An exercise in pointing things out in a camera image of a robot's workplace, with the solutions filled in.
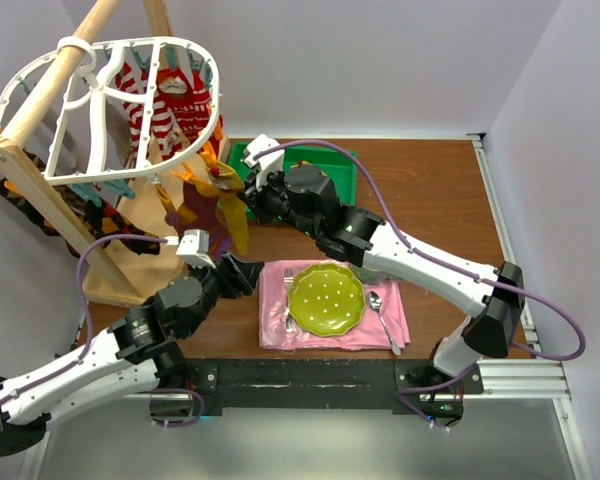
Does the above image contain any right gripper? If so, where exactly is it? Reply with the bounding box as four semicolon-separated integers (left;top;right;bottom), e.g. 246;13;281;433
238;163;321;240

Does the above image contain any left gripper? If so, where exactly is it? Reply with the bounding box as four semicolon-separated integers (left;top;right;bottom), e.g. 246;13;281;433
182;251;264;337

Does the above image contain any purple yellow striped sock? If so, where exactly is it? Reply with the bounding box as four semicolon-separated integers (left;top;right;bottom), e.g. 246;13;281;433
165;183;232;259

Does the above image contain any yellow monster sock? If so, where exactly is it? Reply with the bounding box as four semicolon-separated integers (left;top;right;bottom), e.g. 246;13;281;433
198;161;249;255

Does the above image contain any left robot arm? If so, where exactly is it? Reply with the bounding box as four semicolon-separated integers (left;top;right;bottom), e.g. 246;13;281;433
0;253;264;457

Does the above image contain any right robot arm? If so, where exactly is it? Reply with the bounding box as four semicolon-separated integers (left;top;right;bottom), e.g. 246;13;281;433
241;163;525;393

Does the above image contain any wooden hanger stand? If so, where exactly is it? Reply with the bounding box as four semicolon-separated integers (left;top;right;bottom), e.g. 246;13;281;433
0;1;220;306

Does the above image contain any white round sock hanger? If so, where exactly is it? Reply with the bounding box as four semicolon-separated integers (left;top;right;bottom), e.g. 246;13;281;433
0;35;224;187

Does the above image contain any green plastic tray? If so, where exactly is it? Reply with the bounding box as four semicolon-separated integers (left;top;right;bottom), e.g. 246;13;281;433
229;142;357;233

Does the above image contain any silver fork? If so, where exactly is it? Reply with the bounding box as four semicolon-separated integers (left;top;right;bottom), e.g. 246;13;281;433
283;267;294;333

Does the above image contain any pink cloth napkin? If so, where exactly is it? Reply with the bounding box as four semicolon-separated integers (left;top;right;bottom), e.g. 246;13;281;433
259;260;410;351

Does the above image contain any green scalloped plate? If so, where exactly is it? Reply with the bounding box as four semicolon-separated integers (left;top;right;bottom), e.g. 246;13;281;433
289;263;366;337

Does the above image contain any teal ceramic mug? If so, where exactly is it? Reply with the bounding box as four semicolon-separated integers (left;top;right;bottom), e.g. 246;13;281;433
351;266;386;284

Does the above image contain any red patterned sock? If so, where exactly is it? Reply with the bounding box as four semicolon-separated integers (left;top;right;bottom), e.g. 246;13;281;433
177;71;211;142

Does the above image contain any silver spoon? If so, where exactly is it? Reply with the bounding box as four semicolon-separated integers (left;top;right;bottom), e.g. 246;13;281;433
367;291;402;356

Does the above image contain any black argyle sock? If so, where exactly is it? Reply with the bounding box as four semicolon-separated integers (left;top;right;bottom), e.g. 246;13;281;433
0;150;161;258

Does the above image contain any red white striped sock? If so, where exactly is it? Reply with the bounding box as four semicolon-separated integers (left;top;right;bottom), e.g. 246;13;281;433
114;62;181;166

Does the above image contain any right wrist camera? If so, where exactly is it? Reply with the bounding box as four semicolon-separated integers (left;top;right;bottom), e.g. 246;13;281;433
242;134;284;171

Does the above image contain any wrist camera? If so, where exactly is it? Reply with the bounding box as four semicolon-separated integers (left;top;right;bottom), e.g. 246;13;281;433
242;134;284;171
176;229;215;270

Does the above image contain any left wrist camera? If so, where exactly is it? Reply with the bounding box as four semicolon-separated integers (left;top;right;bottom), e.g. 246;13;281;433
176;229;215;270

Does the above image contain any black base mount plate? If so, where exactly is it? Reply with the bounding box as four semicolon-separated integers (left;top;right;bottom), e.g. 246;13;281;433
149;359;481;427

